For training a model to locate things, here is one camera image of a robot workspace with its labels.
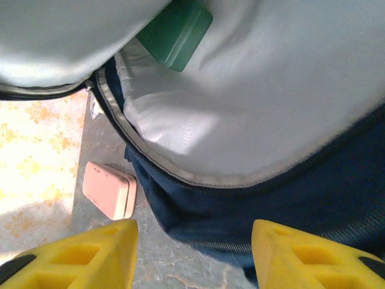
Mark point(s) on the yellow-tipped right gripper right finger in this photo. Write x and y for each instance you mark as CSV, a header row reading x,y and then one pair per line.
x,y
309,259

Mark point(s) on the translucent green pencil case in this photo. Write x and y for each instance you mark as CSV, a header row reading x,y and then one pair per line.
x,y
177,36

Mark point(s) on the navy blue student backpack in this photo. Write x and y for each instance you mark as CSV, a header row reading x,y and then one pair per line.
x,y
240,135

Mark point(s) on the pink rectangular case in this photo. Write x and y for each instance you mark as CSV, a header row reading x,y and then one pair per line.
x,y
108,189

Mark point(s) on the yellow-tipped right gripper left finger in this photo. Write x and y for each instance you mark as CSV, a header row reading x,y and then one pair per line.
x,y
75,259

